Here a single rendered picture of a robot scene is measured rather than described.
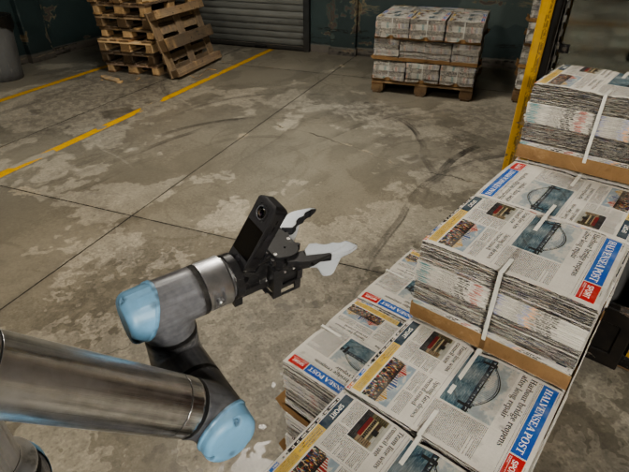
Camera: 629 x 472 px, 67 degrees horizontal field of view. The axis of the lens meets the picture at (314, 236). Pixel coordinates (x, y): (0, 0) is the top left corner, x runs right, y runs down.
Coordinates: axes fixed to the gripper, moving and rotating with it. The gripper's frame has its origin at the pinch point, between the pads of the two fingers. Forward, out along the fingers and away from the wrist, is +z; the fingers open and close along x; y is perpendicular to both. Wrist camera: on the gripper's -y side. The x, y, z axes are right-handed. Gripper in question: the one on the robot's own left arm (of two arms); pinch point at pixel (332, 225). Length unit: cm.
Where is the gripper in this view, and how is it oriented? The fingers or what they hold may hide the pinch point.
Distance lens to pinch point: 79.5
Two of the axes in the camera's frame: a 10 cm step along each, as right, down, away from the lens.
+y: -0.8, 7.7, 6.3
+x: 5.9, 5.5, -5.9
